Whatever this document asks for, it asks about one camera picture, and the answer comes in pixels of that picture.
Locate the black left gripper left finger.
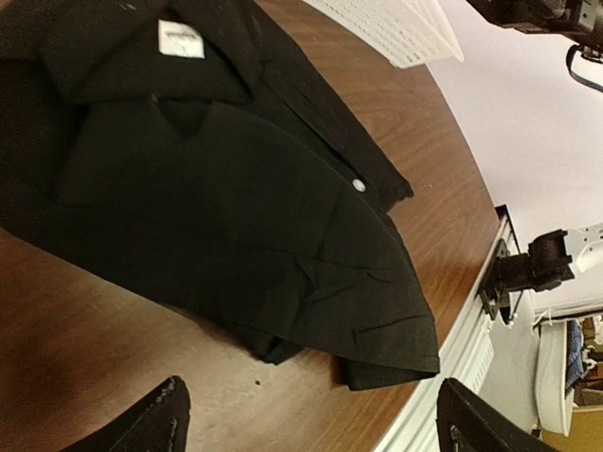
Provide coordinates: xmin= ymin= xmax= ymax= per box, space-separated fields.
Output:
xmin=63 ymin=376 xmax=190 ymax=452

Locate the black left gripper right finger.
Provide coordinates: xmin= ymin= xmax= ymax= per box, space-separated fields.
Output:
xmin=437 ymin=378 xmax=555 ymax=452

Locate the black long sleeve shirt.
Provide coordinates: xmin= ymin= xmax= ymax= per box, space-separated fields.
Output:
xmin=1 ymin=1 xmax=440 ymax=391

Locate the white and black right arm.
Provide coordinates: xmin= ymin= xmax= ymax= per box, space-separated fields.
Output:
xmin=469 ymin=1 xmax=602 ymax=325

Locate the white plastic mesh basket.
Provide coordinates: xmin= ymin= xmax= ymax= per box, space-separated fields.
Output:
xmin=305 ymin=0 xmax=464 ymax=69

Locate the aluminium front rail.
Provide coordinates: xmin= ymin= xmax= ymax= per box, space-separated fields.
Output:
xmin=374 ymin=213 xmax=514 ymax=452

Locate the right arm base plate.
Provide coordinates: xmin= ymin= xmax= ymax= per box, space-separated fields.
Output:
xmin=478 ymin=239 xmax=511 ymax=324

